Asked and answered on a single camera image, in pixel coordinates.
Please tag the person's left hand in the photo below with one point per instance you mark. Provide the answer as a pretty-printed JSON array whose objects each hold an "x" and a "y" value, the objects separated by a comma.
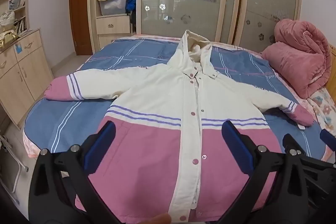
[{"x": 157, "y": 219}]

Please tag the floral bed cover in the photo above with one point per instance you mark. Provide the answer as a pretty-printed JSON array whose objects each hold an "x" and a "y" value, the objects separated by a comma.
[{"x": 323, "y": 108}]

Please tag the beige wardrobe drawer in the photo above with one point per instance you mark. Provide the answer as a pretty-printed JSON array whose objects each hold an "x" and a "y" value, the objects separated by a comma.
[
  {"x": 113, "y": 39},
  {"x": 113, "y": 24}
]

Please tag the cream and pink hooded jacket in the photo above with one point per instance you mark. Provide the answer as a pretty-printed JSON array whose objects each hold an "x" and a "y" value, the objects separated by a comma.
[{"x": 157, "y": 82}]

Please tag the pink folded quilt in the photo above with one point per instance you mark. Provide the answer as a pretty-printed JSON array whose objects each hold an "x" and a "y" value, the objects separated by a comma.
[{"x": 296, "y": 64}]

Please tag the light wooden cabinet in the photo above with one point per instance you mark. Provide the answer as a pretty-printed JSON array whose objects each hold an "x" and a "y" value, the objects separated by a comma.
[{"x": 26, "y": 77}]

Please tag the wooden bed headboard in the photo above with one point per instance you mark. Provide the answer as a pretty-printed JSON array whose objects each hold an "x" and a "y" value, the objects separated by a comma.
[{"x": 332, "y": 56}]

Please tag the blue garment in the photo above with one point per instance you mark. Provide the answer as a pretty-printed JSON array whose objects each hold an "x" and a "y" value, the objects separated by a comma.
[{"x": 130, "y": 3}]

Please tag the yellow cloth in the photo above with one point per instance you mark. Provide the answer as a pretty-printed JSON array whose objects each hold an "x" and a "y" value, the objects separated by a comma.
[{"x": 6, "y": 37}]

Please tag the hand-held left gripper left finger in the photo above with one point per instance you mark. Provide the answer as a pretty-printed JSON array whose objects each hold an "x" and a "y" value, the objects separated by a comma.
[{"x": 101, "y": 146}]

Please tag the brown wooden door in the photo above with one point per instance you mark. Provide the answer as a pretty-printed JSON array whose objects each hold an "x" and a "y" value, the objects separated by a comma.
[{"x": 78, "y": 3}]

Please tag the blue striped bed sheet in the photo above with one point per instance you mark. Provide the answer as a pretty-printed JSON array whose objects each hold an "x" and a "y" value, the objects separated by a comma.
[{"x": 78, "y": 121}]

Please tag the metal folding rack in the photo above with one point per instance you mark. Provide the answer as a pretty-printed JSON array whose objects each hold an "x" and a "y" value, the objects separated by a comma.
[{"x": 11, "y": 161}]

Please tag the translucent storage box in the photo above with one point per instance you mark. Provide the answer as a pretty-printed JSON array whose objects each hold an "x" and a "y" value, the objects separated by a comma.
[{"x": 113, "y": 5}]

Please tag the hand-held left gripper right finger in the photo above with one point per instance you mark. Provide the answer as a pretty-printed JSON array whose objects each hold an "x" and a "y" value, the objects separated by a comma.
[{"x": 237, "y": 146}]

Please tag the white bag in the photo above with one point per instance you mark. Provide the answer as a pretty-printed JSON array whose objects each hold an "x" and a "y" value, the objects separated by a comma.
[{"x": 6, "y": 18}]

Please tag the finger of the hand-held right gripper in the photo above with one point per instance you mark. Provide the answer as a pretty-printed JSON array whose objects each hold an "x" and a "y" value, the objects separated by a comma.
[
  {"x": 328, "y": 138},
  {"x": 289, "y": 141}
]

